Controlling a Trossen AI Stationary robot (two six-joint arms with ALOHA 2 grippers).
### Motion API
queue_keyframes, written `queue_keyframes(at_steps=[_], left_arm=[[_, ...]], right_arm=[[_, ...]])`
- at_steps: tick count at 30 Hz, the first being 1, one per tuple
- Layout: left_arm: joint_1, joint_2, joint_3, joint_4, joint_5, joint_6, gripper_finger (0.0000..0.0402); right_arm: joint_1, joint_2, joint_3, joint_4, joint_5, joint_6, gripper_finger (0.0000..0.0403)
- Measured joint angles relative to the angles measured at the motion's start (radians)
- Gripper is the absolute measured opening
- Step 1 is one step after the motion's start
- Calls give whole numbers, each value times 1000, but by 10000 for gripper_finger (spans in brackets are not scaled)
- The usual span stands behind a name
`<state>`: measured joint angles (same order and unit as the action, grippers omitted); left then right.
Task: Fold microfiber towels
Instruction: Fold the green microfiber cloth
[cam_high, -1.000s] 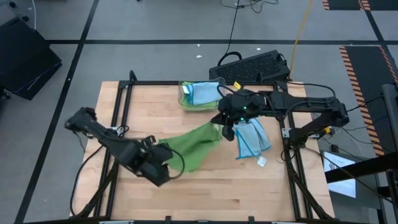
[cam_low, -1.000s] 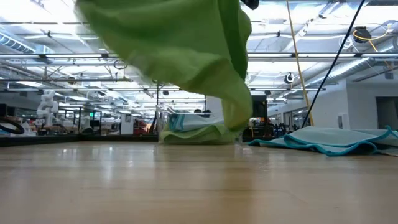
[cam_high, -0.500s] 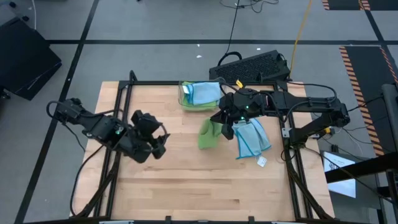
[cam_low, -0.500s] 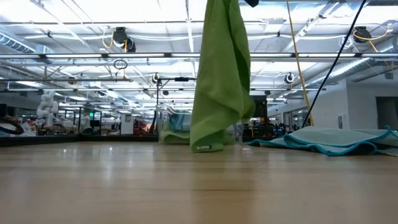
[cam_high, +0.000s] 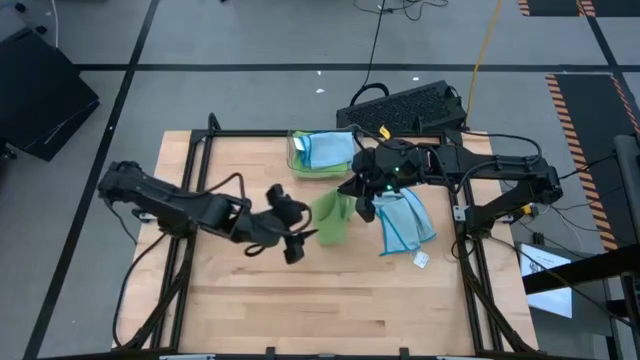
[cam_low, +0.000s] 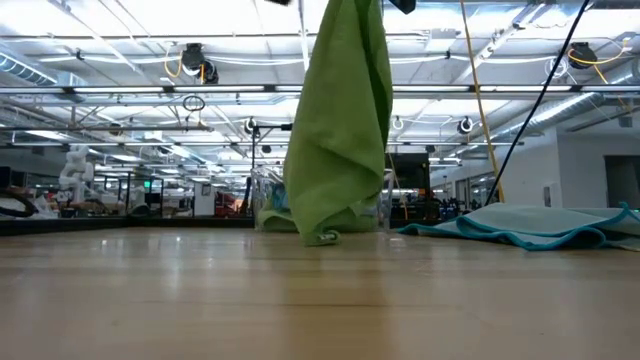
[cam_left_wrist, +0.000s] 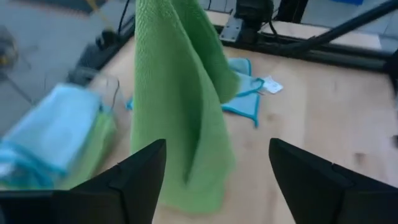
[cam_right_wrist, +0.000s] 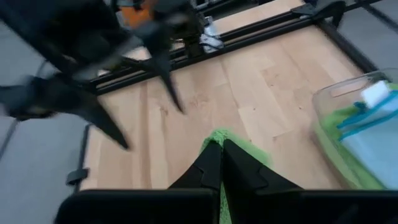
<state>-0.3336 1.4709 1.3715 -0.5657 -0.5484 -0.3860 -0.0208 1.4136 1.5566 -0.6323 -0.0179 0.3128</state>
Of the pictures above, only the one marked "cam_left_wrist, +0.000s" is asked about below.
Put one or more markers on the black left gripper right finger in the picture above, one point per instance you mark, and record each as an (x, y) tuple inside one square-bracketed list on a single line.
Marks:
[(311, 180)]

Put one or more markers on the black mat striped edges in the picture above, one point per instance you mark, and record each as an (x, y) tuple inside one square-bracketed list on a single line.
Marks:
[(62, 3)]

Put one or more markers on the clear plastic bin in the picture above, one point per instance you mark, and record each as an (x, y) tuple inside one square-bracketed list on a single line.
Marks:
[(109, 90)]

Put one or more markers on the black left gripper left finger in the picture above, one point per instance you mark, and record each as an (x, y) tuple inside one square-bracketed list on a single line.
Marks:
[(140, 180)]

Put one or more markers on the blue microfiber towel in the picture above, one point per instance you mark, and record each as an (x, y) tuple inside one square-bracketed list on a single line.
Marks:
[(53, 130), (245, 102)]

